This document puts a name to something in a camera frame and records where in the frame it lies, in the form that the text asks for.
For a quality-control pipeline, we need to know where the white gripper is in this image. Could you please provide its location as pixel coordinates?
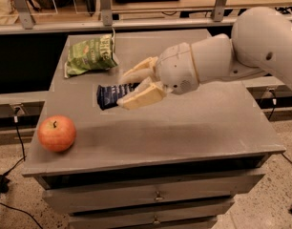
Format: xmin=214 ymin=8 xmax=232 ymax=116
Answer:
xmin=116 ymin=43 xmax=199 ymax=110

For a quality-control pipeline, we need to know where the dark blue rxbar wrapper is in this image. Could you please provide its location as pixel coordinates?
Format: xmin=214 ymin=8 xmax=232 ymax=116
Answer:
xmin=96 ymin=83 xmax=138 ymax=110

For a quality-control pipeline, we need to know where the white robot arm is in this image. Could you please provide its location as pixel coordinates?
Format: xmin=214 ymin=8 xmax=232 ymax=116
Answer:
xmin=117 ymin=7 xmax=292 ymax=110

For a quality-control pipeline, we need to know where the red apple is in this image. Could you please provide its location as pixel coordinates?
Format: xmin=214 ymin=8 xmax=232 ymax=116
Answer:
xmin=37 ymin=115 xmax=76 ymax=152

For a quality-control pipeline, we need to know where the green chip bag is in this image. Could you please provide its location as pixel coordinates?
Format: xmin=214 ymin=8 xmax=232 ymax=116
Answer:
xmin=64 ymin=32 xmax=118 ymax=78

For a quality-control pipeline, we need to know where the grey drawer cabinet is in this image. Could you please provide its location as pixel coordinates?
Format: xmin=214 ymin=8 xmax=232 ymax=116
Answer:
xmin=21 ymin=29 xmax=287 ymax=229

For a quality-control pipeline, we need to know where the upper drawer metal handle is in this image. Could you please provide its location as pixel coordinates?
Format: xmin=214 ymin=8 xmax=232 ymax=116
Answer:
xmin=154 ymin=191 xmax=164 ymax=201

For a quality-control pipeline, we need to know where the drawer metal handle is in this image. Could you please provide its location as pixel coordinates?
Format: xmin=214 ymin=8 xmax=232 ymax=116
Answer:
xmin=154 ymin=191 xmax=164 ymax=201
xmin=153 ymin=216 xmax=161 ymax=225

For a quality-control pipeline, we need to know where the lower drawer metal handle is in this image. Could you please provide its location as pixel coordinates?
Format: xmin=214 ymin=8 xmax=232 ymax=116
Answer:
xmin=153 ymin=216 xmax=161 ymax=225

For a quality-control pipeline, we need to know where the metal railing frame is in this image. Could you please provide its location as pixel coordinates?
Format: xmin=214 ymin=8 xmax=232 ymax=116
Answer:
xmin=0 ymin=0 xmax=292 ymax=35

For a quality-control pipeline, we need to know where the black cable left floor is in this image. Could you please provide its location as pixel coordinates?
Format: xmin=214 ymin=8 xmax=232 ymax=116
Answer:
xmin=0 ymin=107 xmax=45 ymax=229

